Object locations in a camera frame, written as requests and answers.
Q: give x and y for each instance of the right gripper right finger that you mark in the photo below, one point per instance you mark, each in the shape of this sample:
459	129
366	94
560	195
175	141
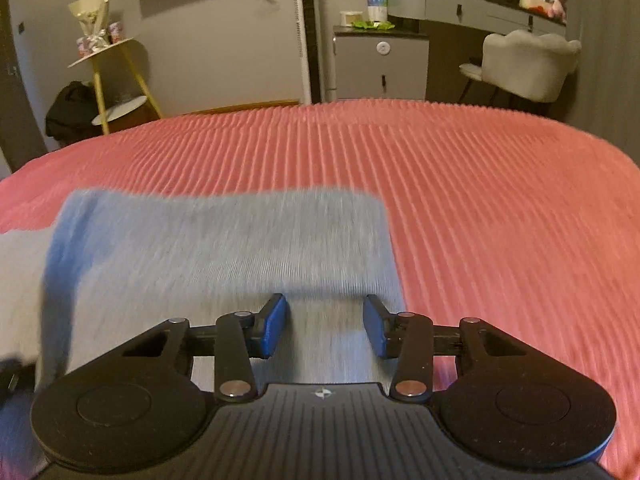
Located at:
497	397

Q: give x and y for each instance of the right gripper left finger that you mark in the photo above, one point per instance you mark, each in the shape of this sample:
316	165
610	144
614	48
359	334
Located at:
149	398

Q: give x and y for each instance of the grey blue pants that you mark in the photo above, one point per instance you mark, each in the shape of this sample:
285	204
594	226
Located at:
113	265

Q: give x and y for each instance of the red ribbed bedspread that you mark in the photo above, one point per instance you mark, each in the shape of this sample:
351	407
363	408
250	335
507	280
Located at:
520	220

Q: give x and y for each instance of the black bag on floor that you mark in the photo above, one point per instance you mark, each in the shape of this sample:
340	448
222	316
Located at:
69	119

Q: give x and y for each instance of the grey upholstered chair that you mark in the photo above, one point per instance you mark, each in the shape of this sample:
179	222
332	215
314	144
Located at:
532	67

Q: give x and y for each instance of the grey bedside cabinet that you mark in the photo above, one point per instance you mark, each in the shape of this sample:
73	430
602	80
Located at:
380	64

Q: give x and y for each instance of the flower bouquet in paper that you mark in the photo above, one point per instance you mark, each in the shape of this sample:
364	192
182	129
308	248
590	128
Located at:
93	17

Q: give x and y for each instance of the pink plush toy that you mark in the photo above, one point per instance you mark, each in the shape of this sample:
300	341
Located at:
557	11

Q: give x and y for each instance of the green cloth on cabinet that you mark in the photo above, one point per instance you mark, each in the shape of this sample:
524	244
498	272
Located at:
378	26

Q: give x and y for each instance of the grey vanity desk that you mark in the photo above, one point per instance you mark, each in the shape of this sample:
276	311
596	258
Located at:
455	30

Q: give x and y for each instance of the grey curtain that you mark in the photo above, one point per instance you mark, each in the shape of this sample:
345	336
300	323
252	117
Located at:
602	96

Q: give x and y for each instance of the white blue cup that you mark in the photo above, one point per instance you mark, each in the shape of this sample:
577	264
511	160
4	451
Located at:
377	10

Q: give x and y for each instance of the white floor standing unit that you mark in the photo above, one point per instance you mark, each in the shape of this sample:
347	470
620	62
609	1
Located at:
308	31

